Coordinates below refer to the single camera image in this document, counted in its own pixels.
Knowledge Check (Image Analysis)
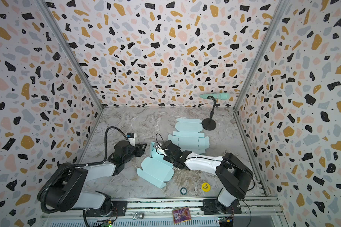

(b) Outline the mint paper box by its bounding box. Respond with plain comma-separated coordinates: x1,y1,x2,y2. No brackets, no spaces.
168,118,209,154
137,142,174,188

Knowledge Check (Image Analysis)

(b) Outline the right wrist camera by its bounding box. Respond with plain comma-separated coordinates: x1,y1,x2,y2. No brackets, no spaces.
154,144,168,156

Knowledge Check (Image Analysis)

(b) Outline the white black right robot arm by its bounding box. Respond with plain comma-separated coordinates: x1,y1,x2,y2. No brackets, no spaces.
154,140,253,214

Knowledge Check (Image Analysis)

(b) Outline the purple snack packet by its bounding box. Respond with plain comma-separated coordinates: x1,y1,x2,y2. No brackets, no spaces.
172,207,191,224

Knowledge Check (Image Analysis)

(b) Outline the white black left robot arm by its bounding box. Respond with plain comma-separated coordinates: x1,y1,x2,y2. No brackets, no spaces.
37,141,147,216

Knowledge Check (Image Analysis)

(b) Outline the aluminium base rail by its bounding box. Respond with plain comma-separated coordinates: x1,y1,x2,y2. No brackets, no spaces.
38,197,288,227

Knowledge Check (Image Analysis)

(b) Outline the flat mint paper box blank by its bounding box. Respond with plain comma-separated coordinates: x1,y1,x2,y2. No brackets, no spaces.
168,118,209,154

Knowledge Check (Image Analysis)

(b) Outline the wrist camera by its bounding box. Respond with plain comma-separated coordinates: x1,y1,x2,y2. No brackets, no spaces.
154,144,168,156
127,132,137,146

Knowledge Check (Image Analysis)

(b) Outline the aluminium left corner post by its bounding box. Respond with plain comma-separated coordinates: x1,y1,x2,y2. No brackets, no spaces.
34,0,104,111

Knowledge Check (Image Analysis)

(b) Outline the aluminium right corner post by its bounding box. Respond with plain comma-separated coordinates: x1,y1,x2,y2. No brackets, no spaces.
233,0,290,111

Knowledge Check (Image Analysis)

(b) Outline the aluminium corner post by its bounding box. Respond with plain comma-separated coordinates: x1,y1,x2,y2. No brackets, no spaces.
233,0,290,111
34,0,104,111

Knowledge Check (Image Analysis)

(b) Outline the yellow round sticker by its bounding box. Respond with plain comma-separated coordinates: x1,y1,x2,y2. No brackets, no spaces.
201,183,211,192

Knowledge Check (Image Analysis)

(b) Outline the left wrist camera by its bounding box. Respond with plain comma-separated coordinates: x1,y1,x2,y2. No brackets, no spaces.
127,132,137,146

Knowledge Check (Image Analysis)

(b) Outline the black microphone stand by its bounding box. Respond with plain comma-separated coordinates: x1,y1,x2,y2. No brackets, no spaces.
201,95,217,131

